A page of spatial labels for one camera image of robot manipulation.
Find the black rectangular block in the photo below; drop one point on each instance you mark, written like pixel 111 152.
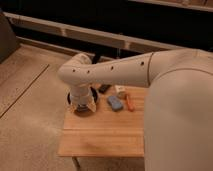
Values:
pixel 103 88

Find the wooden table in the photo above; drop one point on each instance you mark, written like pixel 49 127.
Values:
pixel 105 133

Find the black table leg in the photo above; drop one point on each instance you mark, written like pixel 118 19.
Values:
pixel 96 57

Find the dark ceramic bowl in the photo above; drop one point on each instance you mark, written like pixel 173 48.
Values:
pixel 82 104

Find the white bottle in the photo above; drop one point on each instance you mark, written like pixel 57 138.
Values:
pixel 120 91

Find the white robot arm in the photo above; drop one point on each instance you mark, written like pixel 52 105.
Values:
pixel 178 113

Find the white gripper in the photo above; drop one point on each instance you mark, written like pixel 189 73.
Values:
pixel 80 91

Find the blue sponge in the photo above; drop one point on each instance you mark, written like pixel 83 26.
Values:
pixel 114 103

